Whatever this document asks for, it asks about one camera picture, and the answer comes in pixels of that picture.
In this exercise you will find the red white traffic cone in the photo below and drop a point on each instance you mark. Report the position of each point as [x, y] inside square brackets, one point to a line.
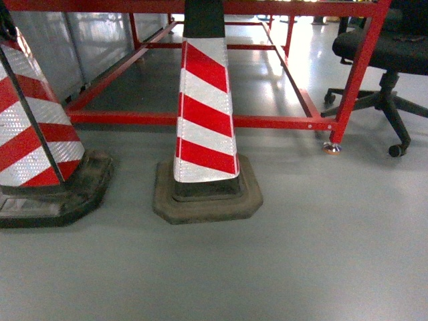
[206, 180]

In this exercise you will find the red metal table frame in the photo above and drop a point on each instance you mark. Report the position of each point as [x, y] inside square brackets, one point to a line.
[76, 49]

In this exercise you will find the black office chair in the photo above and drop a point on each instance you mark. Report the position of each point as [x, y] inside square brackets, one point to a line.
[401, 49]

